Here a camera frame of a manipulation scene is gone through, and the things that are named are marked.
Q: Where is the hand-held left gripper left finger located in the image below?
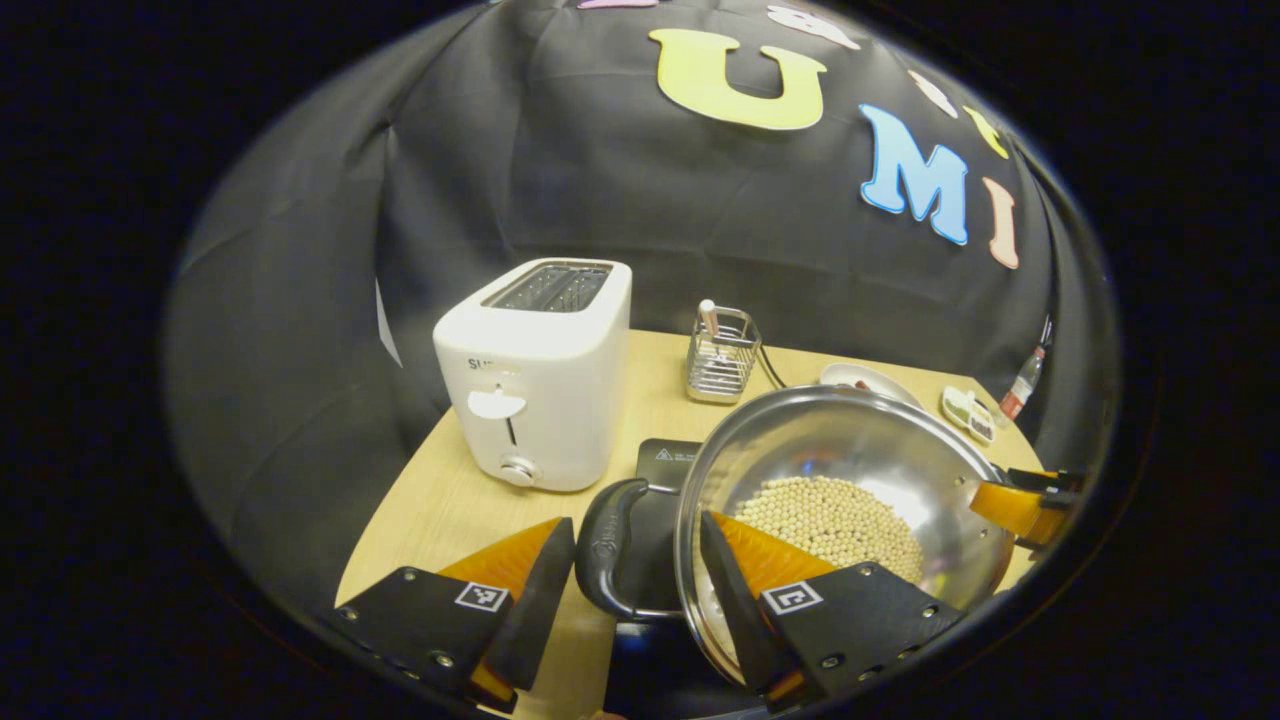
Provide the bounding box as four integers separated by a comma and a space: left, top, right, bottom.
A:
335, 517, 578, 714

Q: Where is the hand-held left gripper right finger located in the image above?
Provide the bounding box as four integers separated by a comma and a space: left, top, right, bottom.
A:
698, 510, 966, 713

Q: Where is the black induction cooktop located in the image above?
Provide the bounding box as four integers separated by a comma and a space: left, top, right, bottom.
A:
598, 437, 771, 720

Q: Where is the stainless steel pot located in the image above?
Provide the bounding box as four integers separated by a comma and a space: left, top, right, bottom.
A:
575, 385, 1021, 691

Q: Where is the white divided bean dish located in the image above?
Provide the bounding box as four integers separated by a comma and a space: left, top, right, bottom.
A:
940, 385, 1001, 446

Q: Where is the clear water bottle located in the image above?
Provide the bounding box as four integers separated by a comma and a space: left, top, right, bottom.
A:
1000, 345, 1047, 421

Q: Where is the pile of soybeans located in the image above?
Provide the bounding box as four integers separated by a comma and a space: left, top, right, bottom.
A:
733, 476, 926, 587

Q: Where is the white round plate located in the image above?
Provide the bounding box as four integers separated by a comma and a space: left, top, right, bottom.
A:
818, 362, 926, 409

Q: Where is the white toaster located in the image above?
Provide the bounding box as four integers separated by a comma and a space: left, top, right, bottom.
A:
432, 258, 633, 493

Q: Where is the black backdrop cloth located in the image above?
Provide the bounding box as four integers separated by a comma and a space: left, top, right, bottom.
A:
165, 0, 1116, 611

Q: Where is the metal wire basket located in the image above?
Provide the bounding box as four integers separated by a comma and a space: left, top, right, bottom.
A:
686, 305, 763, 405

